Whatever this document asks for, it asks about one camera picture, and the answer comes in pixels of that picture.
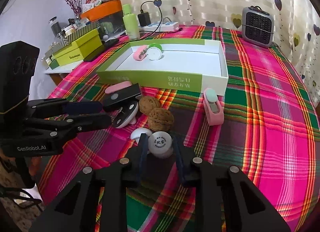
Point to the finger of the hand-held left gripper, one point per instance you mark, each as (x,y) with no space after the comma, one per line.
(95,123)
(85,107)

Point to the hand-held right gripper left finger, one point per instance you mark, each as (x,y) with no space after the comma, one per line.
(143,152)

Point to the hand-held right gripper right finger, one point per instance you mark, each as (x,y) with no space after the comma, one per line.
(178,157)

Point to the small white round cap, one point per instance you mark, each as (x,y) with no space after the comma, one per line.
(160,143)

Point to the black and white round holder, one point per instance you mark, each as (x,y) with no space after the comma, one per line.
(127,119)

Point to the pink cylinder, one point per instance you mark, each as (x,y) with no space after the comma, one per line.
(117,87)

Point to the black rectangular magnet block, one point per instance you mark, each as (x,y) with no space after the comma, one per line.
(125,99)

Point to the green and white box tray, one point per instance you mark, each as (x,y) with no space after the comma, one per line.
(175,64)

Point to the brown walnut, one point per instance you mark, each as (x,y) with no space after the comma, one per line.
(161,119)
(148,104)

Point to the white side table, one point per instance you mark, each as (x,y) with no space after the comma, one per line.
(57,71)

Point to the pink clip with teal button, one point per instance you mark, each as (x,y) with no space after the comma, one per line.
(213,114)

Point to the yellow-green cardboard box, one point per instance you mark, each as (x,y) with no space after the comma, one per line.
(75,49)

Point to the black smartphone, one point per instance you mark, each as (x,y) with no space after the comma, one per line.
(100,49)

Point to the pink plastic clip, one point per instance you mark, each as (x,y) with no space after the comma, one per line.
(138,53)

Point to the striped gift box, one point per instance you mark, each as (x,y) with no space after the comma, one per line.
(82,28)

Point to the green and white suction holder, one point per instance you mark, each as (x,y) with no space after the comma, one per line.
(154,53)

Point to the clear plastic container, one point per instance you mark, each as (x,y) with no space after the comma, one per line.
(112,21)

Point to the light green bottle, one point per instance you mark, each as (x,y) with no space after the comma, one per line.
(131,24)

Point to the orange plastic tray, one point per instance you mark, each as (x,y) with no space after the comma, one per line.
(105,10)

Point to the plaid tablecloth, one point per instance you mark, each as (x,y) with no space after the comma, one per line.
(275,122)

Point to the stack of small cartons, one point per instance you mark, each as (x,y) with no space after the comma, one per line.
(91,1)

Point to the black charger plug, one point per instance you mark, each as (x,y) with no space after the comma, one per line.
(144,19)

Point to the white and blue power strip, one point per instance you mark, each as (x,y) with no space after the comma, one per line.
(165,26)

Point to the grey small fan heater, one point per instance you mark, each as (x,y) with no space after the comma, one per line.
(257,27)

